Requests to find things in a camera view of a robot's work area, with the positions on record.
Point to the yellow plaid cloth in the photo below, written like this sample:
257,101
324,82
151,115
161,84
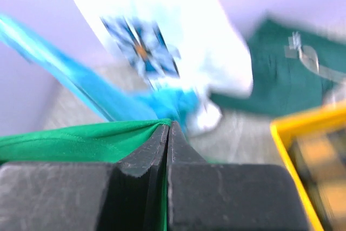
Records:
319,160

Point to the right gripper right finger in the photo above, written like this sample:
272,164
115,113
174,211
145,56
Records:
179,150

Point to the white flower print t shirt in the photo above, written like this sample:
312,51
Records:
187,44

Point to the green t shirt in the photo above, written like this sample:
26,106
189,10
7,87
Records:
67,179

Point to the turquoise t shirt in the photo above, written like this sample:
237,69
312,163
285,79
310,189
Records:
99,95

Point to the yellow plastic tray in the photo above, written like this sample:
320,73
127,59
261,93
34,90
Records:
287,129

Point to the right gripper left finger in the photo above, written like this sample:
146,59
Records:
140,161

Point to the dark teal shorts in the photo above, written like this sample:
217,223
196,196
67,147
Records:
283,85

